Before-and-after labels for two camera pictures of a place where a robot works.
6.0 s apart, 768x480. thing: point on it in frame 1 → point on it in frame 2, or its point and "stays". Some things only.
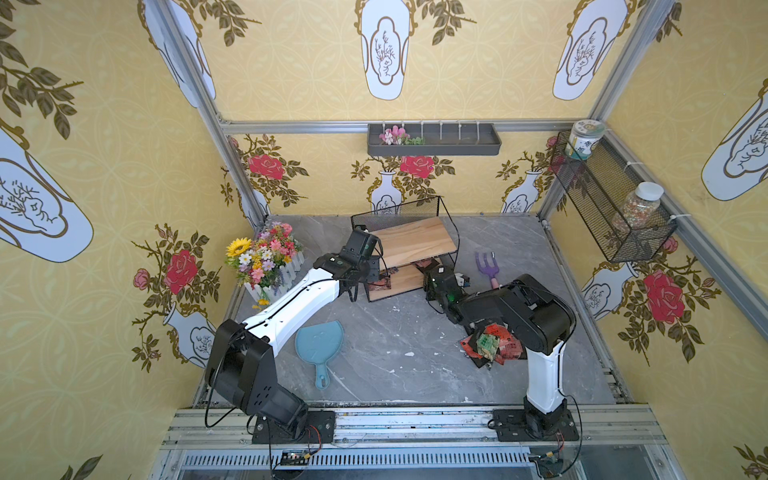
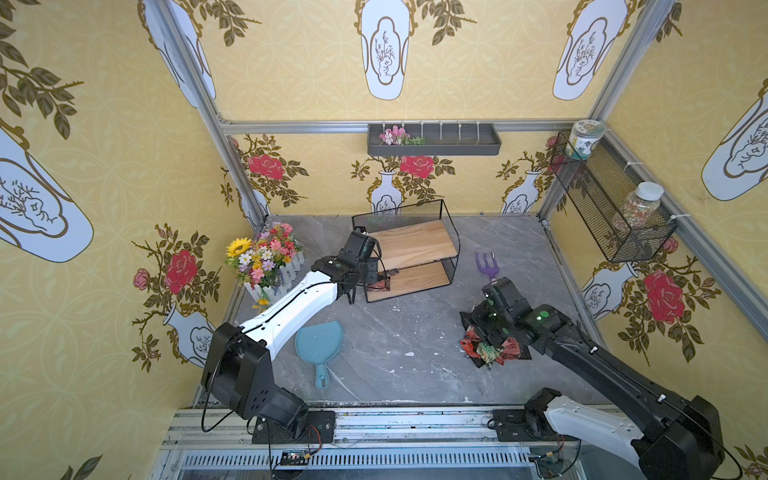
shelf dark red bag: (425, 264) → (511, 350)
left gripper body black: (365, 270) stays
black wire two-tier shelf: (412, 238) stays
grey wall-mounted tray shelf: (451, 139) stays
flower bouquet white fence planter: (268, 264) stays
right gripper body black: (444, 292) → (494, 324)
